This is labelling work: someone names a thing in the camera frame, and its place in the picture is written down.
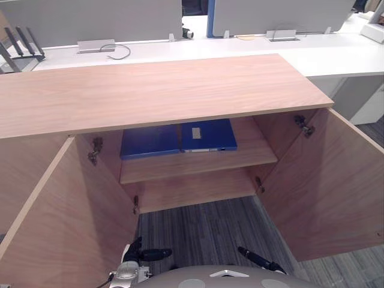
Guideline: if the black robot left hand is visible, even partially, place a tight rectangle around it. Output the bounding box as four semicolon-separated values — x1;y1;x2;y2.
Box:
122;236;173;265

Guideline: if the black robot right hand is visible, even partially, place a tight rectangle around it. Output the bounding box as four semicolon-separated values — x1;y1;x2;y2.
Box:
237;246;288;275

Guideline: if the wooden cabinet door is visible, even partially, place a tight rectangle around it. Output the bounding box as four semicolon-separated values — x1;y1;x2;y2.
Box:
253;107;384;263
0;135;140;288

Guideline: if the plain blue folder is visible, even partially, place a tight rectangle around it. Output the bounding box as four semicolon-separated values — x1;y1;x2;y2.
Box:
119;124;184;161

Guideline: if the blue folder with label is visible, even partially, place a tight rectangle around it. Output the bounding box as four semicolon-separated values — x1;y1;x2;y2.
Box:
179;118;238;154

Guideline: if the wooden office cabinet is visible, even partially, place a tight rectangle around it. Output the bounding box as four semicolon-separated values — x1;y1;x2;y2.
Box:
0;53;335;215

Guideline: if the white office desk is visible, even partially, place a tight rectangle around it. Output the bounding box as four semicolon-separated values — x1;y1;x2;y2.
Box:
31;13;384;77

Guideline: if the grey robot torso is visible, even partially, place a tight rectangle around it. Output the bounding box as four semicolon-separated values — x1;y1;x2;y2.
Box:
135;265;319;288

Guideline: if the grey desk partition panel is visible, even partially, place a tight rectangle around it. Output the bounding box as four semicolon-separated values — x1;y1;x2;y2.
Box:
211;0;356;38
0;0;184;49

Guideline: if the white box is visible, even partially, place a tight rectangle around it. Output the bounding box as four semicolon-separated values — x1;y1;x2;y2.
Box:
361;22;384;44

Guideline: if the thin grey cable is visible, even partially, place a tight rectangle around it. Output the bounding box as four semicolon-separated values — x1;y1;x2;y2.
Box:
100;44;132;61

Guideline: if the silver desk cable box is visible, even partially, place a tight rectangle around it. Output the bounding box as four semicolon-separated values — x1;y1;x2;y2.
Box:
265;29;299;43
76;38;116;55

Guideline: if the blue partition post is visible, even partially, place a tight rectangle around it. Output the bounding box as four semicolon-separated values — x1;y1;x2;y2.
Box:
206;0;217;38

